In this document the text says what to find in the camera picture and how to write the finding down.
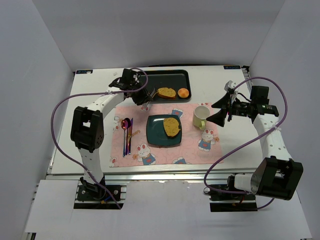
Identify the seeded bread slice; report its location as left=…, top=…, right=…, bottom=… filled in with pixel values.
left=163, top=117, right=181, bottom=138
left=157, top=87, right=177, bottom=100

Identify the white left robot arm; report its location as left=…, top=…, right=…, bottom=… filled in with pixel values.
left=70, top=68, right=152, bottom=185

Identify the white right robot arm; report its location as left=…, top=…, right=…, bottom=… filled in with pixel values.
left=207, top=81, right=304, bottom=201

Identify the green and white mug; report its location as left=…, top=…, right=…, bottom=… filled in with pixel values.
left=192, top=105, right=210, bottom=130

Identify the pink bunny placemat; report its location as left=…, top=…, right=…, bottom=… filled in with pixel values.
left=110, top=103, right=222, bottom=168

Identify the plain golden round bun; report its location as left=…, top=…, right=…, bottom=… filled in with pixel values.
left=177, top=88, right=190, bottom=99

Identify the iridescent fork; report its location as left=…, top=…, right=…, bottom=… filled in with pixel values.
left=124, top=124, right=131, bottom=156

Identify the iridescent purple spoon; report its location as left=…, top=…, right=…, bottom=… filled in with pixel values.
left=121, top=117, right=132, bottom=157

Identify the black baking tray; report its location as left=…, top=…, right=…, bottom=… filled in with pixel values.
left=145, top=69, right=192, bottom=104

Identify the iridescent purple knife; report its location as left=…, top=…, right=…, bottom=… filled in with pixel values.
left=127, top=118, right=133, bottom=155

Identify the dark teal square plate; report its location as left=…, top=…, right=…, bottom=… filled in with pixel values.
left=146, top=114, right=182, bottom=147

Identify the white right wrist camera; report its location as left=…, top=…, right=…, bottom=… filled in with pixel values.
left=224, top=80, right=237, bottom=92

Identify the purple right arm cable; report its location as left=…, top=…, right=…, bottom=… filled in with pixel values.
left=203, top=76, right=289, bottom=210

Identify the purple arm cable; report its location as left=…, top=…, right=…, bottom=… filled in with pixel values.
left=203, top=76, right=289, bottom=210
left=51, top=67, right=149, bottom=210

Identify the aluminium front table rail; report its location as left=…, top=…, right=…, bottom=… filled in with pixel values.
left=44, top=167, right=256, bottom=186

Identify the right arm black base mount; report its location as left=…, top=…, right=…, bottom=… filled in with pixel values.
left=203, top=175, right=258, bottom=213

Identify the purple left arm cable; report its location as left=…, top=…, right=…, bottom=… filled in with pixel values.
left=51, top=67, right=149, bottom=210

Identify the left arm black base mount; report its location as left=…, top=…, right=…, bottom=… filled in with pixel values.
left=73, top=177, right=126, bottom=210

